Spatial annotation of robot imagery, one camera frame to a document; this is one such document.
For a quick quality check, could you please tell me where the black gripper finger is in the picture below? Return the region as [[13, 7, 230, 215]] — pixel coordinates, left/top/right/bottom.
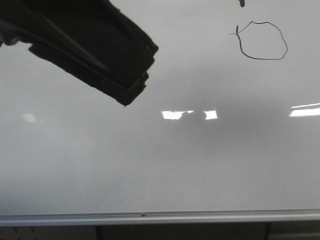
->
[[0, 0, 159, 106]]

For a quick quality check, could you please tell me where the grey pegboard panel under whiteboard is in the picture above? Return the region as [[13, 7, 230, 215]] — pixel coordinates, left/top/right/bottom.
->
[[0, 226, 97, 240]]

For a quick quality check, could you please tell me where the dark panel under whiteboard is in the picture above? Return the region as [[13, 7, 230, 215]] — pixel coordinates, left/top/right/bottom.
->
[[95, 222, 271, 240]]

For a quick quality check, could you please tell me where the white whiteboard with aluminium frame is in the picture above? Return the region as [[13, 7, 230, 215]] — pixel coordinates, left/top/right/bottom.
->
[[0, 0, 320, 227]]

